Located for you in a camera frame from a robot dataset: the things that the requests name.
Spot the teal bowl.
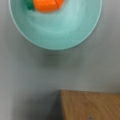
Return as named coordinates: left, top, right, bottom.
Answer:
left=8, top=0, right=103, bottom=50

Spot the orange toy carrot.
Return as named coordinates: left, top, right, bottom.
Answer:
left=25, top=0, right=64, bottom=13

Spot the wooden cutting board box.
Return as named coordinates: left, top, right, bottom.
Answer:
left=60, top=90, right=120, bottom=120

